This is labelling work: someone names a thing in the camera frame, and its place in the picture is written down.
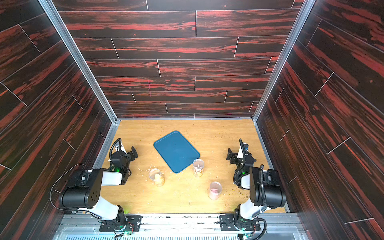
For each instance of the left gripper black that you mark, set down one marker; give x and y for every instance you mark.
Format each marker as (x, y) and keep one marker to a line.
(129, 155)

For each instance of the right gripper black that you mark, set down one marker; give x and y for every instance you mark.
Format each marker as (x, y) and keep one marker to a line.
(232, 156)

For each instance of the clear jar with star cookies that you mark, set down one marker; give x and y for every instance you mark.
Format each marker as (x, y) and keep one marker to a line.
(198, 167)

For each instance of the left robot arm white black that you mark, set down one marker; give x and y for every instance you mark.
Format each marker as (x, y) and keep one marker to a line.
(83, 191)

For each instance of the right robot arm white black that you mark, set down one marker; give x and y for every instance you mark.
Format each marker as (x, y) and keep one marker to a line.
(264, 187)

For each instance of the clear jar with yellow cookies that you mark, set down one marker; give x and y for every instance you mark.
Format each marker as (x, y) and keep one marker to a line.
(157, 177)

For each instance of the clear jar with pink cookies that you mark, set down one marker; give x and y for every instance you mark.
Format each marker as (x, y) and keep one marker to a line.
(215, 190)

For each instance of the teal plastic tray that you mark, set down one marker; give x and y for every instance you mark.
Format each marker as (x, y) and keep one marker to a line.
(176, 151)

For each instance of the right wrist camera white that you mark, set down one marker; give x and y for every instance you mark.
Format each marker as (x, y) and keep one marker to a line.
(241, 152)

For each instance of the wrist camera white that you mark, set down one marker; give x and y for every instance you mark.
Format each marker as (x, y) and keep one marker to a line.
(241, 152)
(121, 148)

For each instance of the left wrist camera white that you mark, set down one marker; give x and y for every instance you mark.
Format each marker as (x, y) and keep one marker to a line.
(121, 148)

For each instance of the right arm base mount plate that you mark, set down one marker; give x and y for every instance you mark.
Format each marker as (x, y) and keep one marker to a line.
(230, 222)

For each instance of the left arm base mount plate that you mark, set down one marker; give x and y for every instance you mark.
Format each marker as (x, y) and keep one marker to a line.
(131, 223)

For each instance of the aluminium front rail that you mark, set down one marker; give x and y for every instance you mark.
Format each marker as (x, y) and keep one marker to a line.
(180, 227)

